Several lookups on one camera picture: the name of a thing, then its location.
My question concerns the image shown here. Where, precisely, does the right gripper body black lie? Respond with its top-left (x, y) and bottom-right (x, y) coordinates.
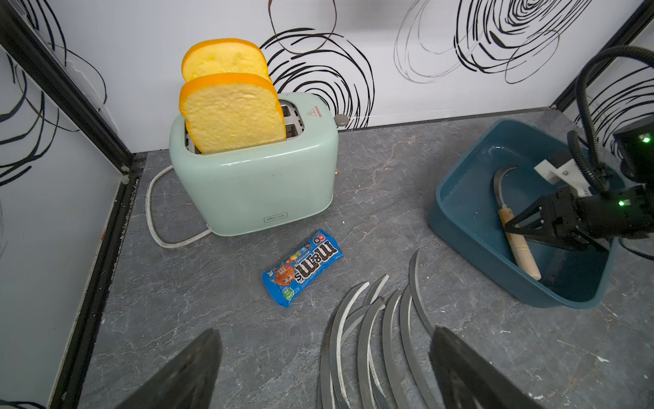
top-left (541, 185), bottom-right (653, 251)

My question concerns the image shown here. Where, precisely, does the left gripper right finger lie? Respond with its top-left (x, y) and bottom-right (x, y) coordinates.
top-left (429, 327), bottom-right (541, 408)

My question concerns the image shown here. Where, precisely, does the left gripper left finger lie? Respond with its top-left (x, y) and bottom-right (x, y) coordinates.
top-left (119, 329), bottom-right (222, 409)

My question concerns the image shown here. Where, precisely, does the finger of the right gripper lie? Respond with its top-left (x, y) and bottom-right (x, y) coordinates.
top-left (503, 198), bottom-right (544, 228)
top-left (505, 224), bottom-right (549, 245)

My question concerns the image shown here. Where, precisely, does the wooden handled sickle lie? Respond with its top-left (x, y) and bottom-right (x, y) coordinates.
top-left (493, 166), bottom-right (542, 281)

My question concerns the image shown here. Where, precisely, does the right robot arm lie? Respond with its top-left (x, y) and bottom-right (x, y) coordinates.
top-left (502, 116), bottom-right (653, 252)

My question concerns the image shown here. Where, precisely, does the teal plastic storage box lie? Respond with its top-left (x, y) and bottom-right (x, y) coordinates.
top-left (427, 118), bottom-right (627, 310)

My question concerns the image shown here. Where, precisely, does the blue candy packet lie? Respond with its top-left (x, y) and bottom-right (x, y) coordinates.
top-left (262, 229), bottom-right (343, 308)

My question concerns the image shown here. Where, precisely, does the mint green toaster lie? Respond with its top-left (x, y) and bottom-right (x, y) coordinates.
top-left (169, 93), bottom-right (339, 237)

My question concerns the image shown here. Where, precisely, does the front toast slice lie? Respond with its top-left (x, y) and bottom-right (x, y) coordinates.
top-left (179, 73), bottom-right (286, 154)

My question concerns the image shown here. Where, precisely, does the toast slice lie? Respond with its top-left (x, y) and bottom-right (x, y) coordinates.
top-left (179, 73), bottom-right (286, 154)
top-left (182, 39), bottom-right (271, 82)

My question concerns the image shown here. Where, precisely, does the rear toast slice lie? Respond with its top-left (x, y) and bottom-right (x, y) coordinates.
top-left (182, 39), bottom-right (271, 82)

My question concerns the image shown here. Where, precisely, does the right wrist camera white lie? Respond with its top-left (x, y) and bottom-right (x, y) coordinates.
top-left (534, 160), bottom-right (592, 198)

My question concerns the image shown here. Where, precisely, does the white toaster cord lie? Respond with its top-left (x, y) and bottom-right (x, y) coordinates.
top-left (145, 164), bottom-right (213, 250)

